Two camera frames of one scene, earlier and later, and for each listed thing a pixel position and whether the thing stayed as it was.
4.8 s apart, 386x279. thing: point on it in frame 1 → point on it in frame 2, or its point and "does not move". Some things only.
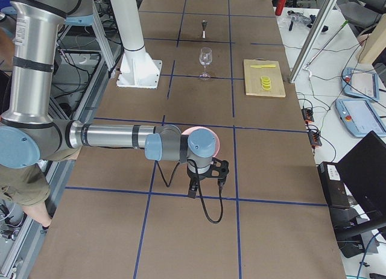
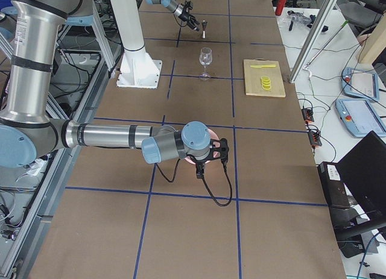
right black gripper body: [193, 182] → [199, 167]
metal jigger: [204, 24] does not move
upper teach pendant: [360, 83] does not move
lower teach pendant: [359, 117] does not move
